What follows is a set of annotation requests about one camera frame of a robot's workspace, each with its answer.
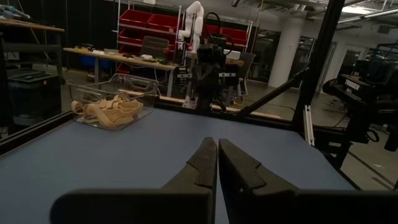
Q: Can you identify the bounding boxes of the ceiling light strip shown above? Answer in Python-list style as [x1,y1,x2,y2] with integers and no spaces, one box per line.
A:
[337,4,398,24]

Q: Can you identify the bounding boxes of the light blue item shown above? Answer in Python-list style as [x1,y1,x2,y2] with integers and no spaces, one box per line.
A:
[0,4,32,20]

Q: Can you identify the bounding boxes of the grey chair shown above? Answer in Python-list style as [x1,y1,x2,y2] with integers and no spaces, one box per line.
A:
[236,52,256,96]

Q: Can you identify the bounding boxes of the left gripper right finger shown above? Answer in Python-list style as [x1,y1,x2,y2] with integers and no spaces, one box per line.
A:
[218,138,299,192]

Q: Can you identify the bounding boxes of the black rig post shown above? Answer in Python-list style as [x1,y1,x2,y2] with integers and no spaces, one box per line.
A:
[292,0,346,131]

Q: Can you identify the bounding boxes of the wooden table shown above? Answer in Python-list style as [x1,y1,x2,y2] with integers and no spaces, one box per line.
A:
[0,18,65,75]

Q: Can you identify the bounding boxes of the red storage bin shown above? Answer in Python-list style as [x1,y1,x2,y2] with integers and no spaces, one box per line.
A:
[219,27,249,46]
[118,29,146,46]
[119,9,154,27]
[147,14,181,32]

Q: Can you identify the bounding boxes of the silver mounting bracket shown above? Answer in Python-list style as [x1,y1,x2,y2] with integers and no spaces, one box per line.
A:
[182,95,200,110]

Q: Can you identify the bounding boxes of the black rig strut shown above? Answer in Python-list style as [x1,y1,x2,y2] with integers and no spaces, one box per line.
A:
[239,67,312,118]

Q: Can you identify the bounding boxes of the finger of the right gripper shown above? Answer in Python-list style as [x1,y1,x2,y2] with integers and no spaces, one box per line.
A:
[194,64,208,93]
[207,64,220,93]

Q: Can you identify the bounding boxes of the wooden workbench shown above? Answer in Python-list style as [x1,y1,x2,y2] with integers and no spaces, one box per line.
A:
[63,46,178,97]

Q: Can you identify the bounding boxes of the silver aluminium profile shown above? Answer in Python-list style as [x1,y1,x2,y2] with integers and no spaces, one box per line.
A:
[303,105,315,147]

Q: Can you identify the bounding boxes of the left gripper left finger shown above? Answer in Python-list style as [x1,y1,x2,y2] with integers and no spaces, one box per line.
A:
[161,136,218,191]

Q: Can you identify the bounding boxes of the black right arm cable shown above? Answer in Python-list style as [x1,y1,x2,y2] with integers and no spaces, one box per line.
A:
[203,11,234,57]

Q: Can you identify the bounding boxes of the black storage box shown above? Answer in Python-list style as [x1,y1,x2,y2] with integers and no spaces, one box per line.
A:
[6,70,62,125]

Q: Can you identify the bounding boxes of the black table frame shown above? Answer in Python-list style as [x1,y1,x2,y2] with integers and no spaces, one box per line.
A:
[0,96,363,190]

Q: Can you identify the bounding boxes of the white pillar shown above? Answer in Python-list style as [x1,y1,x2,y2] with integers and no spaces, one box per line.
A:
[267,17,304,89]

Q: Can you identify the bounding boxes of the metal shelf rack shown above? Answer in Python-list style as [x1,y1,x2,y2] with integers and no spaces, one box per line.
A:
[116,0,253,75]

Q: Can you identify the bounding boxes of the clear plastic basket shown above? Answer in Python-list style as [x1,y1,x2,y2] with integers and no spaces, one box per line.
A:
[66,73,159,131]

